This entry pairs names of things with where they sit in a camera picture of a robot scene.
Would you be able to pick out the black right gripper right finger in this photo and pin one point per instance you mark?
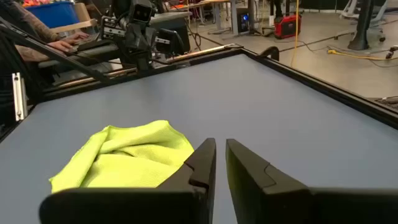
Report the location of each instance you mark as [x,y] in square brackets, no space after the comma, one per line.
[280,202]

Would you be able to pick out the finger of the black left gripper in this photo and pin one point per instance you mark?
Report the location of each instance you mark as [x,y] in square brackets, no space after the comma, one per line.
[146,39]
[133,39]

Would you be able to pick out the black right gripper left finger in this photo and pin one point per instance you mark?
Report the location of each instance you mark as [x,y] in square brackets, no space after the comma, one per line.
[174,202]

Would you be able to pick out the yellow-green microfibre towel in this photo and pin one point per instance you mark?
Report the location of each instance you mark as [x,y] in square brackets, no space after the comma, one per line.
[133,155]

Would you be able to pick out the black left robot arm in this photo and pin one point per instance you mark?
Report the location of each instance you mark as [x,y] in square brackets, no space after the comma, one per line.
[144,62]

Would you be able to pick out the black laptop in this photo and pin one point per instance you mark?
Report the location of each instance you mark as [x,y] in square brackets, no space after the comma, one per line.
[93,46]

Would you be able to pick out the grey flat cover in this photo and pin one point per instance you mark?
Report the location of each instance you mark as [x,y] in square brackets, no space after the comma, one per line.
[174,17]

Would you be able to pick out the person's hand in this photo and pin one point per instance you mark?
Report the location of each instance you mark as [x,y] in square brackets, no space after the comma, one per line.
[60,46]
[76,35]

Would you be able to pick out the blue plastic bin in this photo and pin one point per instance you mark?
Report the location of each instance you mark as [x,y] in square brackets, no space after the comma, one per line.
[53,15]

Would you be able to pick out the orange objects pile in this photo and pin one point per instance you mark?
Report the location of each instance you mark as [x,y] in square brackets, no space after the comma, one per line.
[34,3]

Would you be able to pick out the person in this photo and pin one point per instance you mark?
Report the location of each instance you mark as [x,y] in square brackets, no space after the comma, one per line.
[28,25]

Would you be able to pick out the wooden top desk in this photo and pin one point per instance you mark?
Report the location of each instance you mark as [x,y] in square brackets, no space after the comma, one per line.
[234,18]

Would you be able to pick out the black computer with blue light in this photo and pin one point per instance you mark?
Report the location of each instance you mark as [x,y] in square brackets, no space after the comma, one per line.
[244,18]

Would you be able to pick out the black table clamp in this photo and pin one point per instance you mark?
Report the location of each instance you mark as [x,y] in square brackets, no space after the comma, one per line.
[273,51]

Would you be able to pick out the red black equipment case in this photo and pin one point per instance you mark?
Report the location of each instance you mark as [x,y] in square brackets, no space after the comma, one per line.
[287,27]

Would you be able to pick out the black pole base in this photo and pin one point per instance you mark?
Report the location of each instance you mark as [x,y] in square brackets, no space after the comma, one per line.
[362,31]

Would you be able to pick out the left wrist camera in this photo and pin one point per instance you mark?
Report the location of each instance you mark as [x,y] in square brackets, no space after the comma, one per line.
[141,12]

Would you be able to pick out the black diagonal frame strut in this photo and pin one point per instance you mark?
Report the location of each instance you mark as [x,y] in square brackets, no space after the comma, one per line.
[62,55]

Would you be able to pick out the silver aluminium bracket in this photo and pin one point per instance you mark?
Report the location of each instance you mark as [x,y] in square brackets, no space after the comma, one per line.
[19,96]

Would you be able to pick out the black table frame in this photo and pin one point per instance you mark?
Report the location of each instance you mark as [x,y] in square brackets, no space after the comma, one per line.
[311,81]

